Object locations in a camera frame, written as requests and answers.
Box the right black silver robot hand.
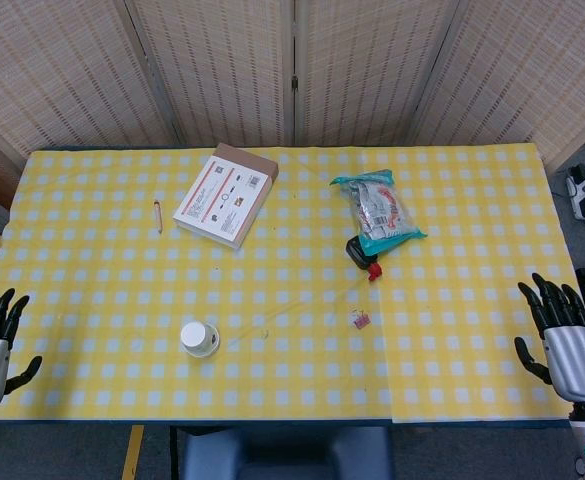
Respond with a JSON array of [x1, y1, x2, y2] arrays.
[[514, 272, 585, 404]]

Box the fern print paper cup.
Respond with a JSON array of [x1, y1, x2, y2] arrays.
[[179, 321, 214, 354], [183, 323, 221, 359]]

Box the yellow white checkered tablecloth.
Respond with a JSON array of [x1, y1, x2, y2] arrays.
[[0, 146, 392, 422], [357, 143, 584, 425]]

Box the white power strip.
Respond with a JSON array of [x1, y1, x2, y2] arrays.
[[565, 164, 585, 222]]

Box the black bottle with red cap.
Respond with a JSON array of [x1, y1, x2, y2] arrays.
[[345, 236, 384, 282]]

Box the teal clear snack bag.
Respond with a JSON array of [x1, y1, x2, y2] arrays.
[[329, 169, 429, 255]]

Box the white brown cardboard box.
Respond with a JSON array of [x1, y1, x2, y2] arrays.
[[172, 142, 280, 251]]

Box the woven folding screen panel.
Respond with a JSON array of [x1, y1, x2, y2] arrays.
[[409, 0, 585, 169], [293, 0, 462, 147], [124, 0, 296, 149], [0, 0, 179, 159]]

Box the dark blue robot torso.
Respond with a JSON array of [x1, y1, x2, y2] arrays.
[[178, 424, 394, 480]]

